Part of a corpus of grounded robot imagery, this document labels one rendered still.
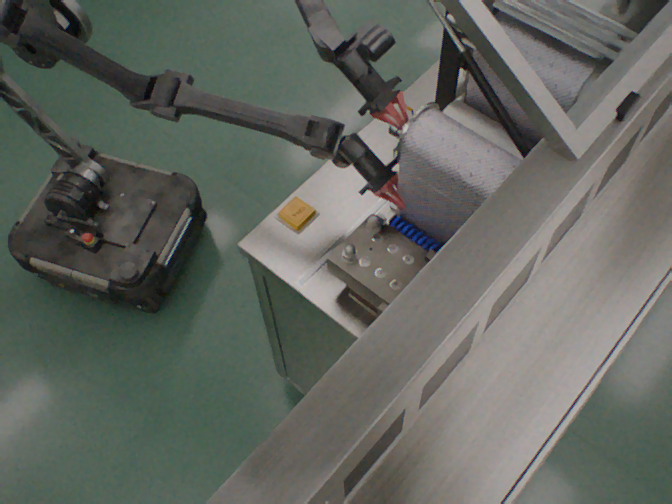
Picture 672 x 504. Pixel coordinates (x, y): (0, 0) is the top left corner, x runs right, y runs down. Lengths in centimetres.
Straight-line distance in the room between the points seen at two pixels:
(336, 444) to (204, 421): 182
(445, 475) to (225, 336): 179
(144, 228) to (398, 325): 196
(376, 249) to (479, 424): 69
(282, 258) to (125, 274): 88
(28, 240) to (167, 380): 73
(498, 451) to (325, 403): 31
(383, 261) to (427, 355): 80
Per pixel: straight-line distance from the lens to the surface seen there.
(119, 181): 289
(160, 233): 270
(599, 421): 268
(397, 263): 162
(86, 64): 170
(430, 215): 160
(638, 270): 121
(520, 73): 99
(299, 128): 161
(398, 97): 155
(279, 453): 80
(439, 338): 85
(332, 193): 188
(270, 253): 179
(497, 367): 108
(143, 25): 387
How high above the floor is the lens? 242
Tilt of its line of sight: 58 degrees down
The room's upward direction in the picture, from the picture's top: 3 degrees counter-clockwise
